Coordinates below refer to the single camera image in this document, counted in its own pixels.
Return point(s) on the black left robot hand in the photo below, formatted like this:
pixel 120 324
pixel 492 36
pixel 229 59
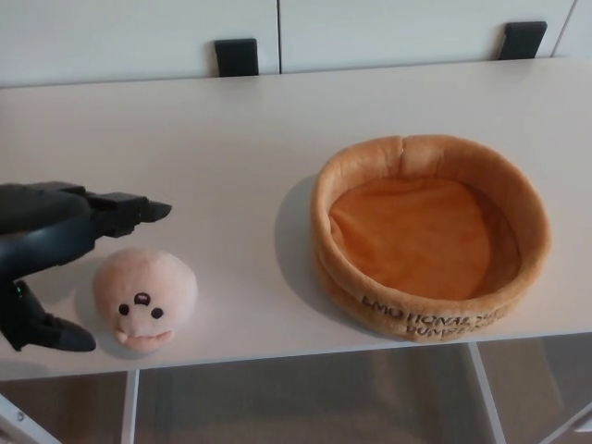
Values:
pixel 55 231

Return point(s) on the cream plush dumpling toy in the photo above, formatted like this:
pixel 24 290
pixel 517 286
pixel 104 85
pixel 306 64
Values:
pixel 143 287

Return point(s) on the orange round plush plate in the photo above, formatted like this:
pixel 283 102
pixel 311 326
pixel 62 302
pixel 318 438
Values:
pixel 416 240

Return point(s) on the white table leg frame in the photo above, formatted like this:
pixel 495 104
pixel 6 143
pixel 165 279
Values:
pixel 483 388
pixel 131 407

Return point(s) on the left black wall bracket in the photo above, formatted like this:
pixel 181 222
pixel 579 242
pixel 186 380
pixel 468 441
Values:
pixel 236 57

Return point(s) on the black wall bracket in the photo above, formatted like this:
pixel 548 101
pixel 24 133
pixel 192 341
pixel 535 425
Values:
pixel 236 57
pixel 525 40

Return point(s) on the right black wall bracket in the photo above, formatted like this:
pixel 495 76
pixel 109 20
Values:
pixel 525 40

